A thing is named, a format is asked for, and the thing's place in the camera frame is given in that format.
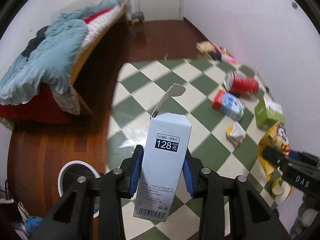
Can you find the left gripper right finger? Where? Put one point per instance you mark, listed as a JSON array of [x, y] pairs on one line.
[[194, 182]]

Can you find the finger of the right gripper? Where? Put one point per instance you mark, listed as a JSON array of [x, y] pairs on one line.
[[273, 156], [295, 154]]

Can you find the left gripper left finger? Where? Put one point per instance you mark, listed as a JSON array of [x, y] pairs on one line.
[[131, 168]]

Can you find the yellow snack bag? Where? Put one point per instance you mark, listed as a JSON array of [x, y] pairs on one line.
[[275, 138]]

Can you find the orange peel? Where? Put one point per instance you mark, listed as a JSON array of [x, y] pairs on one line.
[[277, 188]]

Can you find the white blue carton box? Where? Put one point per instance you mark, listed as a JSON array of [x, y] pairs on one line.
[[164, 155]]

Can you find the green tissue box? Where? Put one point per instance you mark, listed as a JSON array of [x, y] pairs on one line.
[[267, 113]]

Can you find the white wrapper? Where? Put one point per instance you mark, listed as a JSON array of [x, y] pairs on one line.
[[235, 134]]

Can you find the white round trash bin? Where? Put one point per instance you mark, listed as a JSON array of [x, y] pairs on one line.
[[69, 175]]

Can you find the red blue milk carton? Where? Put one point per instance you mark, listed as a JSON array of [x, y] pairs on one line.
[[229, 105]]

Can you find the wooden bed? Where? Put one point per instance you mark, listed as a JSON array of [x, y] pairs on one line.
[[71, 102]]

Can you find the red bed sheet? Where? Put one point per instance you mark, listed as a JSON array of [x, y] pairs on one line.
[[41, 108]]

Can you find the pink toy pile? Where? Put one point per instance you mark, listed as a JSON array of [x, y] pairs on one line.
[[212, 51]]

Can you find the light blue blanket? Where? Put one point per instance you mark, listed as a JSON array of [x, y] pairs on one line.
[[51, 59]]

